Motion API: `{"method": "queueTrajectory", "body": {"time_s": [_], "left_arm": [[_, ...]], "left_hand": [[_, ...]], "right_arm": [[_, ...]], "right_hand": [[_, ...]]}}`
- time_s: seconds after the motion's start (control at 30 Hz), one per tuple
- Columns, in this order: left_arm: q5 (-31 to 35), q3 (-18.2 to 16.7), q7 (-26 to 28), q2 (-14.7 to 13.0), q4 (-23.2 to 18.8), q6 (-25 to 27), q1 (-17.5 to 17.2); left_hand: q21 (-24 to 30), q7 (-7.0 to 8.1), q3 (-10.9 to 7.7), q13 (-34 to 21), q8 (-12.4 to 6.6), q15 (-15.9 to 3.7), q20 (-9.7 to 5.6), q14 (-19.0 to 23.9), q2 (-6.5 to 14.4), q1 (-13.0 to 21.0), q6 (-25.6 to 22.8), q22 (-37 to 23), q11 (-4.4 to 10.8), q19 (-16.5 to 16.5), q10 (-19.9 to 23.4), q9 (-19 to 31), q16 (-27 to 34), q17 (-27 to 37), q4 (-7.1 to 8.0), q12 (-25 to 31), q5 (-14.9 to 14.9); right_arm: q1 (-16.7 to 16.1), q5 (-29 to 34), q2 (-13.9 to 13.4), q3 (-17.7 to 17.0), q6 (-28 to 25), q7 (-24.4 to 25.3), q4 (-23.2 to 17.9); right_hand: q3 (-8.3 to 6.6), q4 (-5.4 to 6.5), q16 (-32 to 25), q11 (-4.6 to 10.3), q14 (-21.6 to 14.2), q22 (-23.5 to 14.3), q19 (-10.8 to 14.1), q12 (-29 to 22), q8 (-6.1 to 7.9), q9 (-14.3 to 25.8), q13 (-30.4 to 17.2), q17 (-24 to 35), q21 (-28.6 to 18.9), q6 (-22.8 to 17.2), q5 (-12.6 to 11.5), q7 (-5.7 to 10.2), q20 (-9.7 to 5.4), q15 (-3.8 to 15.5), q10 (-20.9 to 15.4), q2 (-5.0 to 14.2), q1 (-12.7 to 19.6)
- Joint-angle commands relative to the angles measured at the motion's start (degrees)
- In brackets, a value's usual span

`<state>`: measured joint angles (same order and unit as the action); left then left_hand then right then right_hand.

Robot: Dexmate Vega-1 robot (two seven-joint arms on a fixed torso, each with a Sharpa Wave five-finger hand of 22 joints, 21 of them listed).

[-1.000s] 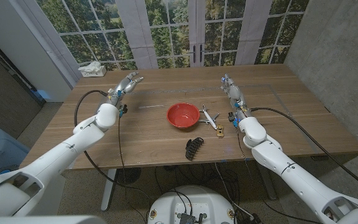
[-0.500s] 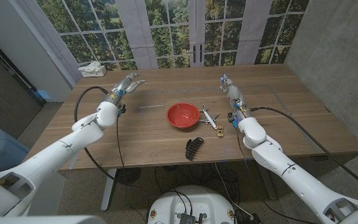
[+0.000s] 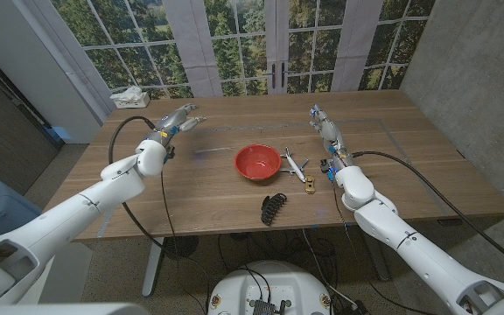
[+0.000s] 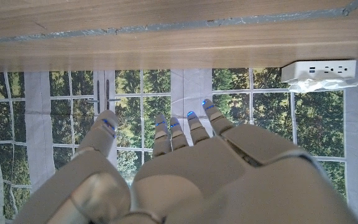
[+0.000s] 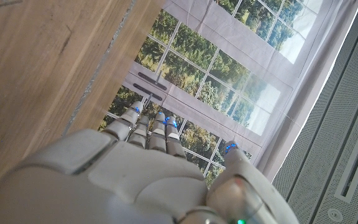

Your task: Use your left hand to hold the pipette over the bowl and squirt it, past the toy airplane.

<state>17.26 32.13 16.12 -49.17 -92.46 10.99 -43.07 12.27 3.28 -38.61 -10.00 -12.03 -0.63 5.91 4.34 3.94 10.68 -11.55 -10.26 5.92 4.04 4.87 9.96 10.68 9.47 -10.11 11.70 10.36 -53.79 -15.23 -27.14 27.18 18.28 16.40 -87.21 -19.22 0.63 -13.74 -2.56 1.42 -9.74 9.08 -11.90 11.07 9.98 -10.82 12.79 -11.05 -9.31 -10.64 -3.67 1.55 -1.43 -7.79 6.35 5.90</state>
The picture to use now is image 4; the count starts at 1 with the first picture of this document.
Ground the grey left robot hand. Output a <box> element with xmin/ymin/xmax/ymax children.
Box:
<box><xmin>12</xmin><ymin>98</ymin><xmax>358</xmax><ymax>224</ymax></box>

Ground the printed window backdrop cloth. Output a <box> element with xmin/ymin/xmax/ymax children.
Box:
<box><xmin>0</xmin><ymin>55</ymin><xmax>358</xmax><ymax>224</ymax></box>

